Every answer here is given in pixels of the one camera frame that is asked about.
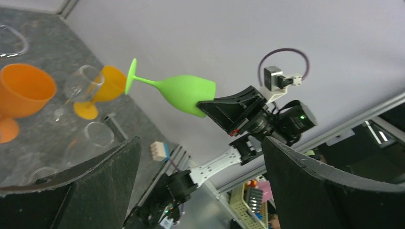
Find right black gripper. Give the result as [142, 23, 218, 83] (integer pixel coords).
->
[197, 86, 283, 139]

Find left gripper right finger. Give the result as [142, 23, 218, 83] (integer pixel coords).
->
[262, 137, 405, 229]

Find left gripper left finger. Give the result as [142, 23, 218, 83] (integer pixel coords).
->
[0, 137, 141, 229]

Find green wine glass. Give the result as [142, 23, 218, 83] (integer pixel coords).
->
[124, 58, 216, 118]

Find clear wine glass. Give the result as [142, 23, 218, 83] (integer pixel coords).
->
[53, 65, 105, 120]
[28, 122, 115, 184]

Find clear wine glass front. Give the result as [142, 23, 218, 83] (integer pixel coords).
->
[53, 65, 105, 120]

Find yellow wine glass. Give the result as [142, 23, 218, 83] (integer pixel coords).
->
[73, 65, 127, 120]

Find orange wine glass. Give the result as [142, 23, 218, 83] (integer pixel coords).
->
[0, 63, 57, 144]

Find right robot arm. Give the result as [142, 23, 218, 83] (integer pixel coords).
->
[124, 86, 317, 229]

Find chrome wine glass rack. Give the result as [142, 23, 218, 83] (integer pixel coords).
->
[0, 23, 29, 58]

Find pink object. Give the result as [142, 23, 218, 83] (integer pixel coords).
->
[257, 181, 273, 203]

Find yellow green basket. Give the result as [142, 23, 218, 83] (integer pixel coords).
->
[229, 185, 269, 229]

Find white blue block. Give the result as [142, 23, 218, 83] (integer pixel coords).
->
[149, 141, 171, 162]

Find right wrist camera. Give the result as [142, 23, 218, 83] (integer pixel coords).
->
[259, 66, 303, 105]

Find grey metal bracket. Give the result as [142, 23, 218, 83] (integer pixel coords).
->
[101, 113, 129, 142]

